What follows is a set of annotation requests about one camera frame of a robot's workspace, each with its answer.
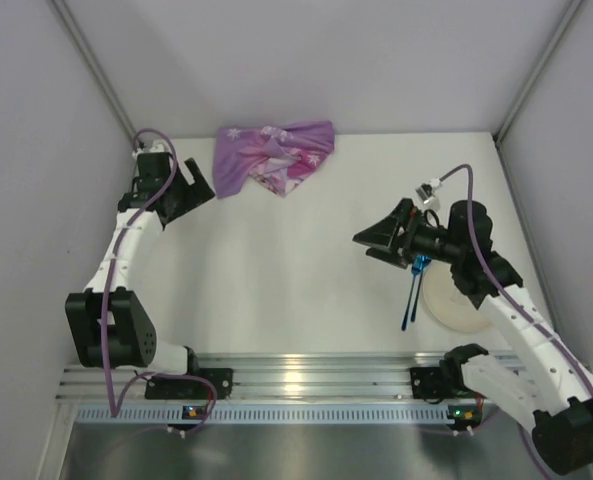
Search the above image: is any purple princess cloth placemat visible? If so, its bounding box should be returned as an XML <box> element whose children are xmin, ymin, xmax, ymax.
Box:
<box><xmin>212</xmin><ymin>121</ymin><xmax>335</xmax><ymax>199</ymax></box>

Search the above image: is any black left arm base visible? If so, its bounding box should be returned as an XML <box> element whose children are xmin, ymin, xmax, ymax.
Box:
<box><xmin>145</xmin><ymin>368</ymin><xmax>234</xmax><ymax>400</ymax></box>

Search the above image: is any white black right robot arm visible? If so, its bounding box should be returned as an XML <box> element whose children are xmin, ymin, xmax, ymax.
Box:
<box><xmin>353</xmin><ymin>198</ymin><xmax>593</xmax><ymax>475</ymax></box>

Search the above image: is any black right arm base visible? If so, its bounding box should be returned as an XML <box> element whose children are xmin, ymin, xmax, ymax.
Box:
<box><xmin>409</xmin><ymin>367</ymin><xmax>453</xmax><ymax>404</ymax></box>

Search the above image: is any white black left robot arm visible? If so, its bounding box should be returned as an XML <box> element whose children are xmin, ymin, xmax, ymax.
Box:
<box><xmin>65</xmin><ymin>151</ymin><xmax>215</xmax><ymax>375</ymax></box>

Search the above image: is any blue metallic fork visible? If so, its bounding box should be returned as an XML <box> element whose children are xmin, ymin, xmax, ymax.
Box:
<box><xmin>401</xmin><ymin>256</ymin><xmax>421</xmax><ymax>331</ymax></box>

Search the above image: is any blue metallic spoon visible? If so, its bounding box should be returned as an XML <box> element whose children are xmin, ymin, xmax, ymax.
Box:
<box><xmin>410</xmin><ymin>255</ymin><xmax>432</xmax><ymax>322</ymax></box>

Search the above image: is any white round plate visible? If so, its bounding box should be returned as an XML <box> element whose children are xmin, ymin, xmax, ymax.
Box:
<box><xmin>421</xmin><ymin>262</ymin><xmax>491</xmax><ymax>334</ymax></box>

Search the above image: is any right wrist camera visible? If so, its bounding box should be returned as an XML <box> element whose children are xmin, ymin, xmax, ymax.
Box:
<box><xmin>415</xmin><ymin>178</ymin><xmax>442</xmax><ymax>210</ymax></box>

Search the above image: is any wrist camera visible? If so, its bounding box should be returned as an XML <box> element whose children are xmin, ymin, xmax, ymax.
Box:
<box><xmin>415</xmin><ymin>178</ymin><xmax>442</xmax><ymax>210</ymax></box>
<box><xmin>132</xmin><ymin>142</ymin><xmax>169</xmax><ymax>159</ymax></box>

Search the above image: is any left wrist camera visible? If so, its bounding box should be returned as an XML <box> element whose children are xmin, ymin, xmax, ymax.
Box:
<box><xmin>132</xmin><ymin>142</ymin><xmax>169</xmax><ymax>159</ymax></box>

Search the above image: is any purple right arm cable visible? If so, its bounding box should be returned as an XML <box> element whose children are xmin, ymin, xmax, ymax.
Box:
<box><xmin>438</xmin><ymin>163</ymin><xmax>593</xmax><ymax>480</ymax></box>

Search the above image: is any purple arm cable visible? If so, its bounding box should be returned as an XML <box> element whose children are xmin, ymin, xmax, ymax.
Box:
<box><xmin>438</xmin><ymin>163</ymin><xmax>593</xmax><ymax>480</ymax></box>
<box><xmin>101</xmin><ymin>128</ymin><xmax>218</xmax><ymax>435</ymax></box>

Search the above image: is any aluminium mounting rail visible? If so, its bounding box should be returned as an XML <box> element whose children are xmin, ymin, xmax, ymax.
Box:
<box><xmin>54</xmin><ymin>352</ymin><xmax>532</xmax><ymax>402</ymax></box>

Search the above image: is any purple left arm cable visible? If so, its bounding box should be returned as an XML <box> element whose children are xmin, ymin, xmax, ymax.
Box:
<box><xmin>101</xmin><ymin>128</ymin><xmax>218</xmax><ymax>435</ymax></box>

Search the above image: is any slotted grey cable duct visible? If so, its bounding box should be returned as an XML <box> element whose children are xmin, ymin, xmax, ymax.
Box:
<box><xmin>76</xmin><ymin>403</ymin><xmax>482</xmax><ymax>425</ymax></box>

